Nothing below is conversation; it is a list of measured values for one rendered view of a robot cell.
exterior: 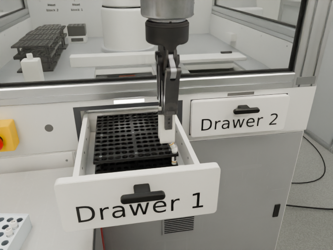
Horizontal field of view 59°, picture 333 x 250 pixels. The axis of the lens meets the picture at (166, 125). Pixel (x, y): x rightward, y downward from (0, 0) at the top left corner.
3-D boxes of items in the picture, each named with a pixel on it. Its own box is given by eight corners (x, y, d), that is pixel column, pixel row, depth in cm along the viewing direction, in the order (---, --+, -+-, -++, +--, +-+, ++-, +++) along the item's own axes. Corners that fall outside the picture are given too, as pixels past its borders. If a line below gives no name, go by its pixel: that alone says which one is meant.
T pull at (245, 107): (259, 113, 80) (260, 108, 80) (234, 115, 79) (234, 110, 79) (253, 107, 84) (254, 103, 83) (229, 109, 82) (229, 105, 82)
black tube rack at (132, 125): (178, 178, 65) (178, 153, 62) (96, 187, 62) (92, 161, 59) (161, 131, 84) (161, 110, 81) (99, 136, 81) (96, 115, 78)
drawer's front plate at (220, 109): (283, 129, 89) (290, 95, 84) (191, 137, 84) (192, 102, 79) (280, 127, 90) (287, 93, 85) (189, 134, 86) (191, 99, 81)
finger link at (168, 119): (171, 103, 56) (174, 109, 53) (171, 127, 58) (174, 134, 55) (163, 103, 55) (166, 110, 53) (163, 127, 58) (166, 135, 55)
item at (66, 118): (305, 129, 93) (316, 86, 86) (-48, 161, 77) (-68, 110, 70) (212, 56, 176) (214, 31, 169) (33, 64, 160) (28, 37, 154)
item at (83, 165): (206, 202, 58) (208, 177, 56) (73, 218, 54) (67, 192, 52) (169, 116, 93) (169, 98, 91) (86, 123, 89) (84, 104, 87)
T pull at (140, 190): (165, 200, 49) (165, 193, 49) (120, 205, 48) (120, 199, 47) (162, 186, 52) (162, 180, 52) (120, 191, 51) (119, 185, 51)
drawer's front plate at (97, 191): (216, 213, 58) (221, 166, 53) (63, 232, 53) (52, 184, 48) (213, 207, 59) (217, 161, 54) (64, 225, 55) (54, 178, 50)
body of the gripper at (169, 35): (194, 22, 46) (192, 78, 51) (183, 15, 54) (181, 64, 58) (148, 23, 45) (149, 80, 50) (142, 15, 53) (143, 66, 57)
